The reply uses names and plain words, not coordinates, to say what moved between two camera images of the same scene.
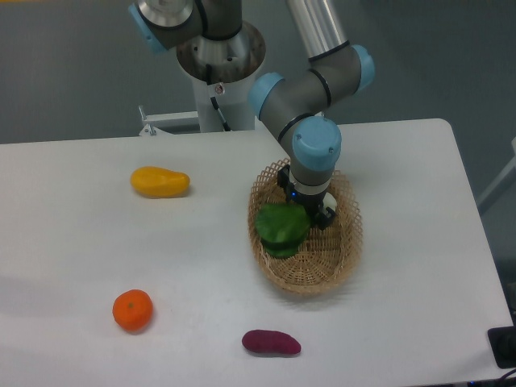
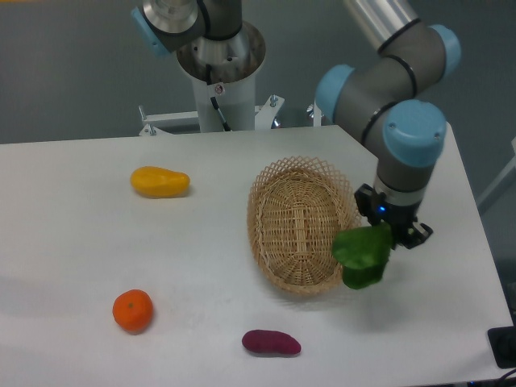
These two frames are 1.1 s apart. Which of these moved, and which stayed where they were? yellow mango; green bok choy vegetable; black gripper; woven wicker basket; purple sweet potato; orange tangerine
Moved: black gripper; green bok choy vegetable
Stayed: orange tangerine; purple sweet potato; woven wicker basket; yellow mango
